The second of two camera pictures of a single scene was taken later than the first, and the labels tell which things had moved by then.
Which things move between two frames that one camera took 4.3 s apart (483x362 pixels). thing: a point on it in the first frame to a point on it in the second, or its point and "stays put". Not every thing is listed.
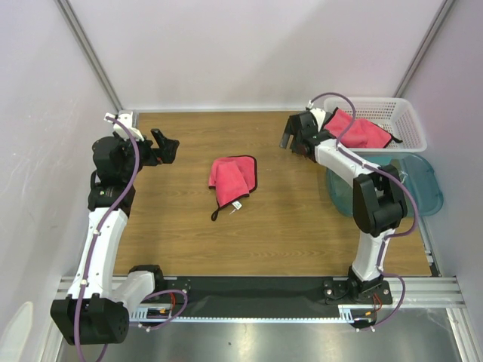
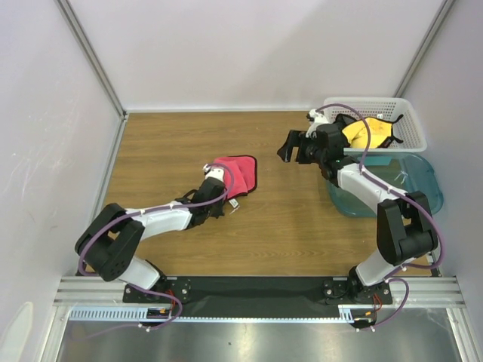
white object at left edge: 16,334 stays put
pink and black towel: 233,177 stays put
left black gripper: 164,154 to 219,210
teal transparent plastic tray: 417,172 stays put
